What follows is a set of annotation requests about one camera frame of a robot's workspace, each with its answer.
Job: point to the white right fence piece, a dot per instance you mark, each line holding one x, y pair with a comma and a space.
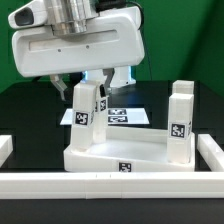
211, 152

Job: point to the white front fence rail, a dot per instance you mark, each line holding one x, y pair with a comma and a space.
111, 185

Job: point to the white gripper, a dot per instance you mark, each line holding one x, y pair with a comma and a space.
54, 37

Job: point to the white left fence piece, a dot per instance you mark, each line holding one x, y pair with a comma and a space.
6, 147

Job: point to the fiducial marker sheet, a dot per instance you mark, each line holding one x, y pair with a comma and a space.
127, 116

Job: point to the white desk top tray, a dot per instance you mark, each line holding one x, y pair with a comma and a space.
128, 149

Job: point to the white fence piece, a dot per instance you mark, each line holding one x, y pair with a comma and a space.
6, 147
211, 152

